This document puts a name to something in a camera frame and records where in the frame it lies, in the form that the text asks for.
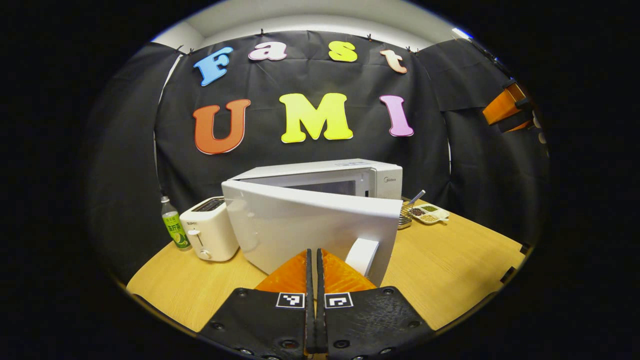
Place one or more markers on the white sectioned snack dish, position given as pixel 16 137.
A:
pixel 429 214

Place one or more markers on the green drink bottle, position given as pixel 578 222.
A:
pixel 175 227

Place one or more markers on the ceiling light panel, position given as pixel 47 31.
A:
pixel 462 34

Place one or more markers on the white microwave oven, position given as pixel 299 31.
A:
pixel 300 220

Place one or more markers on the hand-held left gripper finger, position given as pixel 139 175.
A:
pixel 309 320
pixel 321 320

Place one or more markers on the white toaster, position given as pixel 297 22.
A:
pixel 210 235

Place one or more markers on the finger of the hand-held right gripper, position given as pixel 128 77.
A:
pixel 515 122
pixel 500 107

